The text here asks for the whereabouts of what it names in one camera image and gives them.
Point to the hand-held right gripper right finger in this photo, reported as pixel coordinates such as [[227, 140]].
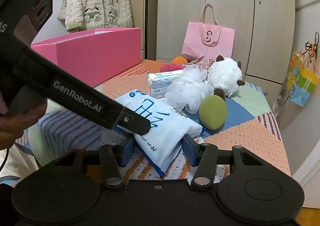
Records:
[[190, 152]]

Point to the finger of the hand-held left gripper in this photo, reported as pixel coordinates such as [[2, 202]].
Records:
[[135, 123]]

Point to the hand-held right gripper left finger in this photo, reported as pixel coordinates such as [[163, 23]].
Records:
[[127, 152]]

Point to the large blue tissue package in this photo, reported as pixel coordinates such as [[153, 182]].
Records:
[[165, 125]]

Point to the pink cardboard box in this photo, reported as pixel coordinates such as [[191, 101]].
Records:
[[95, 58]]

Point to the white plush toy brown ears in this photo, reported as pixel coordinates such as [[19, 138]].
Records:
[[225, 75]]

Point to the person's left hand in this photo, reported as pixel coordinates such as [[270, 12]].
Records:
[[22, 125]]

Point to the green egg-shaped sponge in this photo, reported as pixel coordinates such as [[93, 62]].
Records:
[[213, 113]]

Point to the small white tissue pack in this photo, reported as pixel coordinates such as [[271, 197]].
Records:
[[160, 82]]

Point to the white mesh bath sponge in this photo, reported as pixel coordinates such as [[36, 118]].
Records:
[[186, 90]]

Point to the white tote bag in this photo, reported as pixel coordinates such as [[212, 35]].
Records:
[[62, 8]]

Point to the magenta fuzzy ball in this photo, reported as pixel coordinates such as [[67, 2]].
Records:
[[171, 67]]

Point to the orange ball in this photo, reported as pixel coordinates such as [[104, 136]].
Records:
[[179, 60]]

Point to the floral fabric pouch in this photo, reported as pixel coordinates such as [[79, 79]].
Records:
[[201, 62]]

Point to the pink paper shopping bag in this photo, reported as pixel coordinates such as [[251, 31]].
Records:
[[200, 43]]

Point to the beige wardrobe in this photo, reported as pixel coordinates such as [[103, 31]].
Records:
[[175, 15]]

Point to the colourful paper gift bag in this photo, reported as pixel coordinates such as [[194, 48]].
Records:
[[302, 83]]

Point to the orange ribbon decoration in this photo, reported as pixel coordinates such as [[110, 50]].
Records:
[[311, 49]]

